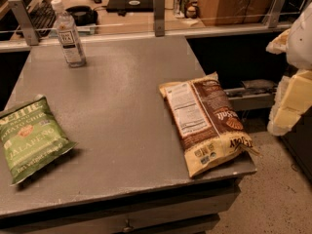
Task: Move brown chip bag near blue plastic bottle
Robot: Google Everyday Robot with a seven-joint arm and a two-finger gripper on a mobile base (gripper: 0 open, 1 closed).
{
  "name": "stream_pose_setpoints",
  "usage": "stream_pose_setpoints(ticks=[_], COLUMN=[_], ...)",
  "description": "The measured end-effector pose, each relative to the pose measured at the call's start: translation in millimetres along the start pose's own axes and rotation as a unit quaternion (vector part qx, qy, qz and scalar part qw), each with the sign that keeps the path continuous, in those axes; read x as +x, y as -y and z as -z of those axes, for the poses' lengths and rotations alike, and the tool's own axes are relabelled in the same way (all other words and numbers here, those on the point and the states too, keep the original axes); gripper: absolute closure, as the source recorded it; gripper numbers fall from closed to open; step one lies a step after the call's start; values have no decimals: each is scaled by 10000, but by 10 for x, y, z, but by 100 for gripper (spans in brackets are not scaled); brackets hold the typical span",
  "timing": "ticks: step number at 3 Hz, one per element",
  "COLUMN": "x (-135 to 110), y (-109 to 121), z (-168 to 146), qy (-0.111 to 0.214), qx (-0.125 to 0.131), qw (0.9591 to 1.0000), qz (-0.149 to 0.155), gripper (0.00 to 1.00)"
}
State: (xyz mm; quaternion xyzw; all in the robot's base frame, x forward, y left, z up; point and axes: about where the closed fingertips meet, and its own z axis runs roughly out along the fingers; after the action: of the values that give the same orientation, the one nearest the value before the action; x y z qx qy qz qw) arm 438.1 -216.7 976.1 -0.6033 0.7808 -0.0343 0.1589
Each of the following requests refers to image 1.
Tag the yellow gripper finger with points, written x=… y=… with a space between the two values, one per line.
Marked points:
x=278 y=45
x=293 y=98

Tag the brown chip bag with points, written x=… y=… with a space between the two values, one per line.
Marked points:
x=209 y=129

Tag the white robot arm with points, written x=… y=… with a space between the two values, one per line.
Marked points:
x=299 y=46

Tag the clear plastic water bottle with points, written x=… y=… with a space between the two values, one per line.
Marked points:
x=68 y=36

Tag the green jalapeno chip bag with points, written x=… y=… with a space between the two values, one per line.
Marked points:
x=32 y=138

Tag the grey open drawer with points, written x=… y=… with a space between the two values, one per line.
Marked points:
x=253 y=94

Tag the metal can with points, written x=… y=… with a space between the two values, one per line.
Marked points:
x=180 y=8

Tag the black laptop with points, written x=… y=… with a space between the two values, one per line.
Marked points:
x=129 y=6

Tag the black headphones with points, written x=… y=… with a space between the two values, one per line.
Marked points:
x=83 y=15

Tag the drawer knob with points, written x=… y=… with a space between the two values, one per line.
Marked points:
x=127 y=228

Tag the black keyboard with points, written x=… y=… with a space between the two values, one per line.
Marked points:
x=42 y=16

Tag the right metal rail bracket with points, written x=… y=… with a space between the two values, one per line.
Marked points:
x=272 y=17

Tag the metal rail bracket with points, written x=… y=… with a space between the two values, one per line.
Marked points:
x=29 y=33
x=159 y=17
x=272 y=17

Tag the middle metal rail bracket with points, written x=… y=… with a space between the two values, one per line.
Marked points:
x=159 y=17

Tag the left metal rail bracket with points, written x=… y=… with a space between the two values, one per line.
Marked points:
x=29 y=33

